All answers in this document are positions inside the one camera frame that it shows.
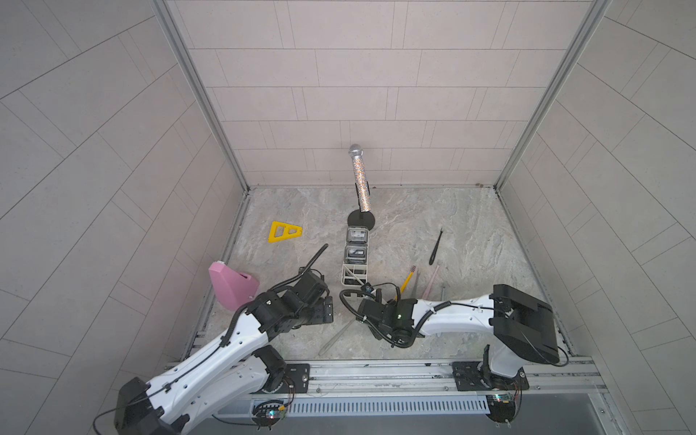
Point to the grey toothbrush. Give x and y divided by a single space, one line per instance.
331 342

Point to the aluminium corner profile left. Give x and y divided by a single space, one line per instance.
175 39

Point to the aluminium corner profile right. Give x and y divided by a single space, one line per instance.
584 33

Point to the yellow triangle plastic piece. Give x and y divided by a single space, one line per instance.
280 231

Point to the glitter silver microphone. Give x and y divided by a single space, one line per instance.
361 183

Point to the aluminium corner profile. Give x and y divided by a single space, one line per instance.
175 39
584 33

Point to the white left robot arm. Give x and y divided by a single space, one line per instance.
238 362

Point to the pink toothbrush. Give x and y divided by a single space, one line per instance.
427 292

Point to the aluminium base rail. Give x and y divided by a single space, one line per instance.
377 378

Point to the white vent grille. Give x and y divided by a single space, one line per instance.
306 406

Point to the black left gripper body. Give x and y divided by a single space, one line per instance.
315 314

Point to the black microphone stand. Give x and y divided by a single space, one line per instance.
362 217

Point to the pink plastic block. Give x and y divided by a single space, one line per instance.
232 289

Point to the clear square cup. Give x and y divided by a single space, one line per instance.
356 255
357 236

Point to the yellow toothbrush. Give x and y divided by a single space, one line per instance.
406 282

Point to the right circuit board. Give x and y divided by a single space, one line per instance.
503 407

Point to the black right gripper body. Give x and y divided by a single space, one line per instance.
378 331

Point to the clear square cup front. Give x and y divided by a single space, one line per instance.
356 255

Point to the clear square cup rear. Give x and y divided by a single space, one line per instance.
357 236

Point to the left circuit board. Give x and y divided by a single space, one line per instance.
269 413

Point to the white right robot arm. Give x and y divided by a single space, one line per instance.
523 325

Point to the circuit board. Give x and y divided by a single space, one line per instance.
269 413
503 407

